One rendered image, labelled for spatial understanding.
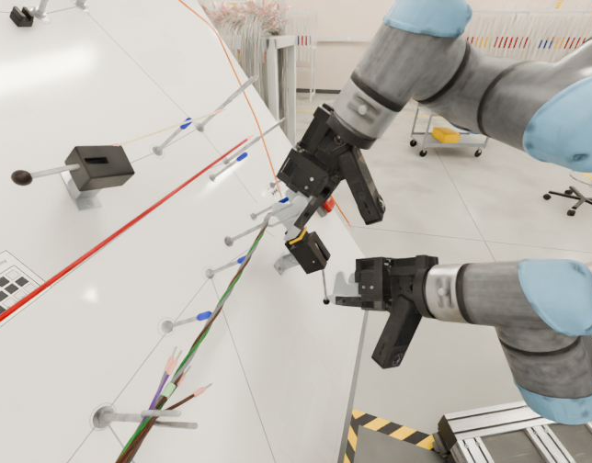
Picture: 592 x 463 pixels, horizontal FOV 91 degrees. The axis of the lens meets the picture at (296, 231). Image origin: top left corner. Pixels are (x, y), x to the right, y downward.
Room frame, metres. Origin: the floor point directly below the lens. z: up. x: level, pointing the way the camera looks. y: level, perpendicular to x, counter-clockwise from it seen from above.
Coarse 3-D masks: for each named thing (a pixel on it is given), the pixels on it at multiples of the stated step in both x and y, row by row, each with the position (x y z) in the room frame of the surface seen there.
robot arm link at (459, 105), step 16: (464, 64) 0.36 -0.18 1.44; (480, 64) 0.36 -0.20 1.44; (496, 64) 0.34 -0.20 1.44; (464, 80) 0.35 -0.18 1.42; (480, 80) 0.33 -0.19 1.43; (432, 96) 0.36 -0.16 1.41; (448, 96) 0.36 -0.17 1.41; (464, 96) 0.34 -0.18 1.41; (480, 96) 0.32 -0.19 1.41; (448, 112) 0.37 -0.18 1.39; (464, 112) 0.34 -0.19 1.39; (464, 128) 0.39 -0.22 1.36
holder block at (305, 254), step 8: (312, 232) 0.42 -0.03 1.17; (312, 240) 0.40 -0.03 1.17; (320, 240) 0.42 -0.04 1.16; (296, 248) 0.39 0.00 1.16; (304, 248) 0.39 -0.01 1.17; (312, 248) 0.38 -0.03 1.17; (320, 248) 0.40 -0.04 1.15; (296, 256) 0.39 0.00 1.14; (304, 256) 0.38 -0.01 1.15; (312, 256) 0.38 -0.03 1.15; (320, 256) 0.38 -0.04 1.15; (328, 256) 0.40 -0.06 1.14; (304, 264) 0.38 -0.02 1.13; (312, 264) 0.38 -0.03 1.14; (320, 264) 0.37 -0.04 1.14; (312, 272) 0.38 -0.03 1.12
